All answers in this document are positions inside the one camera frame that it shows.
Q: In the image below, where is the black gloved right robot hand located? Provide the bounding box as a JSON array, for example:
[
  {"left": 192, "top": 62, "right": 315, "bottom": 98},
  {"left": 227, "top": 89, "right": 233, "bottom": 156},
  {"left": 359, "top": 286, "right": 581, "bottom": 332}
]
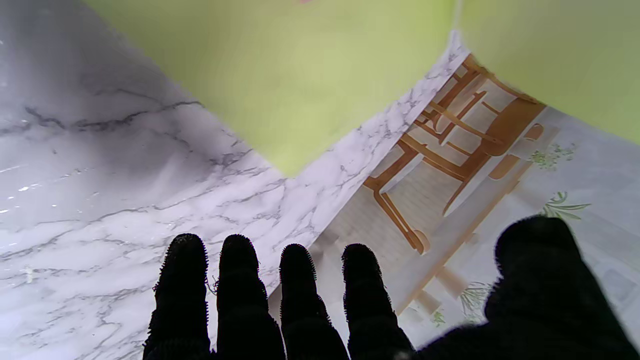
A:
[{"left": 142, "top": 216, "right": 640, "bottom": 360}]

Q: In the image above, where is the yellow-green translucent file folder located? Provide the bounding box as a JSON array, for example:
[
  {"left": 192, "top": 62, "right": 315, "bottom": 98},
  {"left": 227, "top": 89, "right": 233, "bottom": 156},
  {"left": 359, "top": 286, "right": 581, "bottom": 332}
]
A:
[{"left": 82, "top": 0, "right": 640, "bottom": 177}]

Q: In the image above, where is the printed room scene backdrop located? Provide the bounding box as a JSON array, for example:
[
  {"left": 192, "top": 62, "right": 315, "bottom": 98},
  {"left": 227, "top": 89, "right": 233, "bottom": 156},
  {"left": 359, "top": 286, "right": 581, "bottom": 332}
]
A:
[{"left": 267, "top": 52, "right": 640, "bottom": 351}]

